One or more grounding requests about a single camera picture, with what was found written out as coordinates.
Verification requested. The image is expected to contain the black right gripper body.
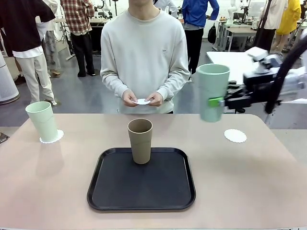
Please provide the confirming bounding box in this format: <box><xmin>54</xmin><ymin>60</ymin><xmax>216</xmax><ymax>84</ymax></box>
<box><xmin>243</xmin><ymin>71</ymin><xmax>282</xmax><ymax>104</ymax></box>

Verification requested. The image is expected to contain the teal green cup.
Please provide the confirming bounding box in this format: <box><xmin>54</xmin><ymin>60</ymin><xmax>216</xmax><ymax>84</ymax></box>
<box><xmin>196</xmin><ymin>64</ymin><xmax>231</xmax><ymax>123</ymax></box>

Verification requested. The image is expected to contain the white scalloped coaster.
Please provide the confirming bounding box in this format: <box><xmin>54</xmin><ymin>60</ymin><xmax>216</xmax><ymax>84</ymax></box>
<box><xmin>39</xmin><ymin>129</ymin><xmax>65</xmax><ymax>144</ymax></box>
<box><xmin>224</xmin><ymin>128</ymin><xmax>248</xmax><ymax>144</ymax></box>
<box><xmin>131</xmin><ymin>98</ymin><xmax>152</xmax><ymax>105</ymax></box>

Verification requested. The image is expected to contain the brown cup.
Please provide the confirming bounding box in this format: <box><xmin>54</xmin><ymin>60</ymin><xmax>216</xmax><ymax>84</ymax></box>
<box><xmin>127</xmin><ymin>118</ymin><xmax>154</xmax><ymax>165</ymax></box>

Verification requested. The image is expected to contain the pale green cup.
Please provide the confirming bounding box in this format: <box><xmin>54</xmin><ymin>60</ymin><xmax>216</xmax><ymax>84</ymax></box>
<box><xmin>25</xmin><ymin>101</ymin><xmax>59</xmax><ymax>142</ymax></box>

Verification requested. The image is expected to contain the person's right forearm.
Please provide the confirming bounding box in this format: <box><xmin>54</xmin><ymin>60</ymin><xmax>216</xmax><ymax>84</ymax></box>
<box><xmin>100</xmin><ymin>70</ymin><xmax>131</xmax><ymax>98</ymax></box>

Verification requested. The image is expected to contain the person's left forearm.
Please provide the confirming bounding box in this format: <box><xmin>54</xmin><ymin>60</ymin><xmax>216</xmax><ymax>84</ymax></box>
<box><xmin>155</xmin><ymin>70</ymin><xmax>190</xmax><ymax>101</ymax></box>

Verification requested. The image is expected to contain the person's left hand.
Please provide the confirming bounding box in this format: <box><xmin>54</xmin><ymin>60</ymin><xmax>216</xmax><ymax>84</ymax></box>
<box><xmin>145</xmin><ymin>92</ymin><xmax>164</xmax><ymax>107</ymax></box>

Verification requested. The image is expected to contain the person's right hand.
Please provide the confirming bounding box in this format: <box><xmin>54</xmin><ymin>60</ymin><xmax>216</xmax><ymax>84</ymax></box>
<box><xmin>122</xmin><ymin>90</ymin><xmax>139</xmax><ymax>106</ymax></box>

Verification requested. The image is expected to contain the white side table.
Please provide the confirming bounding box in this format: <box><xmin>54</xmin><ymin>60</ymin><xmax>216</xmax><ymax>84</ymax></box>
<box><xmin>206</xmin><ymin>51</ymin><xmax>307</xmax><ymax>130</ymax></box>

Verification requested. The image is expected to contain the grey desk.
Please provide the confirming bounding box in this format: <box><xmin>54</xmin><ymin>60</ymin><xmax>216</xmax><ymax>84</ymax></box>
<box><xmin>217</xmin><ymin>20</ymin><xmax>257</xmax><ymax>52</ymax></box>

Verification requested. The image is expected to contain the black hanging bag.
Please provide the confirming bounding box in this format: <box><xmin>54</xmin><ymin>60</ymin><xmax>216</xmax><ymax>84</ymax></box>
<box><xmin>207</xmin><ymin>23</ymin><xmax>217</xmax><ymax>45</ymax></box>

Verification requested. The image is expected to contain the black tripod pole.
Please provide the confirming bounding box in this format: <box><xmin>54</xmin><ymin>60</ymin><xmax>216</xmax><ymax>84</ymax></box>
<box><xmin>251</xmin><ymin>0</ymin><xmax>273</xmax><ymax>55</ymax></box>

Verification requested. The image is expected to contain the person in beige jacket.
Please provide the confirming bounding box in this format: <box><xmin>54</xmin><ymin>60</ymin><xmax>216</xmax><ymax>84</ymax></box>
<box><xmin>254</xmin><ymin>0</ymin><xmax>288</xmax><ymax>57</ymax></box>

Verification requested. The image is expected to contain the person in yellow coat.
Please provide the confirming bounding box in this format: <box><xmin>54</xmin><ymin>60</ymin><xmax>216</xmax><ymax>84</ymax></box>
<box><xmin>271</xmin><ymin>0</ymin><xmax>302</xmax><ymax>53</ymax></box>

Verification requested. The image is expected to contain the person in blue jacket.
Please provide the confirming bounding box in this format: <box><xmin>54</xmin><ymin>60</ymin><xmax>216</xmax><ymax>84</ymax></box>
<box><xmin>181</xmin><ymin>0</ymin><xmax>220</xmax><ymax>83</ymax></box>

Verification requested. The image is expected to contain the person in cream sweatshirt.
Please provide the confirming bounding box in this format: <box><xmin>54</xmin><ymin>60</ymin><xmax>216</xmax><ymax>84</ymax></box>
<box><xmin>100</xmin><ymin>0</ymin><xmax>190</xmax><ymax>115</ymax></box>

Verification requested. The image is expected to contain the person in white shirt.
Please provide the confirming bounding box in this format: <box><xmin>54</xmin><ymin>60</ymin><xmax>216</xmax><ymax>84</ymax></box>
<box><xmin>153</xmin><ymin>0</ymin><xmax>178</xmax><ymax>17</ymax></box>

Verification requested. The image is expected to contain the black plastic tray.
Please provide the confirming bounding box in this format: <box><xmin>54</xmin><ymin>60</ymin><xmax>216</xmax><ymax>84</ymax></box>
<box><xmin>86</xmin><ymin>147</ymin><xmax>197</xmax><ymax>211</ymax></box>

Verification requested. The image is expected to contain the person in plaid shirt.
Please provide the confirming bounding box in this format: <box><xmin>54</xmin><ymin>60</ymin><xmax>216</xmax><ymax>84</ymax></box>
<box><xmin>59</xmin><ymin>0</ymin><xmax>96</xmax><ymax>78</ymax></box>

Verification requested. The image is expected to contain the person in patterned trousers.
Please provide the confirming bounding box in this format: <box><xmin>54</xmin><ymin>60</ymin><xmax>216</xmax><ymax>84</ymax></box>
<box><xmin>35</xmin><ymin>0</ymin><xmax>62</xmax><ymax>78</ymax></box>

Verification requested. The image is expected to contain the person in black shirt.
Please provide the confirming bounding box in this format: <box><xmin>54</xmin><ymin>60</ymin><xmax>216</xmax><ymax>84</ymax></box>
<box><xmin>0</xmin><ymin>0</ymin><xmax>58</xmax><ymax>106</ymax></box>

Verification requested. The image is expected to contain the white cylinder stand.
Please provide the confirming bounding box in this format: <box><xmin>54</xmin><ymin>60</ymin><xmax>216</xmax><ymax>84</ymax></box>
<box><xmin>0</xmin><ymin>51</ymin><xmax>20</xmax><ymax>105</ymax></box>

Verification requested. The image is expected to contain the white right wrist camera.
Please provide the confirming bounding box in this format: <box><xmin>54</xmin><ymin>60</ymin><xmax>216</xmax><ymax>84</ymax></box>
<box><xmin>247</xmin><ymin>46</ymin><xmax>283</xmax><ymax>74</ymax></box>

